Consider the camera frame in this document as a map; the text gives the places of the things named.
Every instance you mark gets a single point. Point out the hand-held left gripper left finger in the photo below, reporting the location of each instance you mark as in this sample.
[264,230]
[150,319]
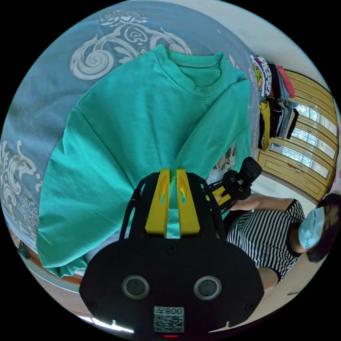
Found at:
[157,205]

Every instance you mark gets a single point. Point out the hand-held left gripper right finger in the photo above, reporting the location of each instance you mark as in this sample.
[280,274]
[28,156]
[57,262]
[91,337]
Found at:
[187,207]

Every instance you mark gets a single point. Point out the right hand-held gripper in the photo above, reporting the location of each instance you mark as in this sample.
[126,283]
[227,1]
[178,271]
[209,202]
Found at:
[237,187]

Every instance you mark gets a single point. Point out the green long sleeve shirt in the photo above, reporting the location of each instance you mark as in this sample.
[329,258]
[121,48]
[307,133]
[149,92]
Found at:
[133,120]

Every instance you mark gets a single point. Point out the person's right forearm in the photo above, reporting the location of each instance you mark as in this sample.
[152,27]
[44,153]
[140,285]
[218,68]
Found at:
[269,203]

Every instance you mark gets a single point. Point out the person's right hand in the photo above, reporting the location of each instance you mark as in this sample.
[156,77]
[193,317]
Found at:
[243,204]

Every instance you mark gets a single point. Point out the person's body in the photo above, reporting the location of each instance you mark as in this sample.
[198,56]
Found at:
[266,234]

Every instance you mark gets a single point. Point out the pile of clothes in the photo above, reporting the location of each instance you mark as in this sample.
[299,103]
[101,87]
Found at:
[274,80]

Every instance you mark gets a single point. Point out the yellow wooden cupboard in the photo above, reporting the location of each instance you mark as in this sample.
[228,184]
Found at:
[311,88]

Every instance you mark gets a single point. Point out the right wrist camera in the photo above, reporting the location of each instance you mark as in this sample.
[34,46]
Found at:
[253,167]

